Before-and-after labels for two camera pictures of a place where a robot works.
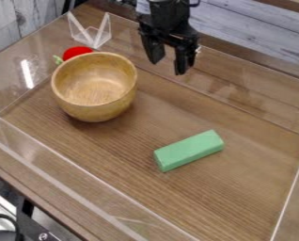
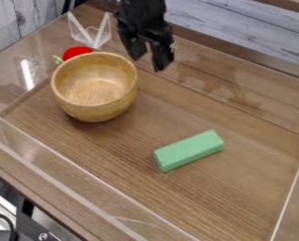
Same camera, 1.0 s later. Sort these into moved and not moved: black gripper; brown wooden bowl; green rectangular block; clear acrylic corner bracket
Moved: black gripper
Not moved: clear acrylic corner bracket; green rectangular block; brown wooden bowl
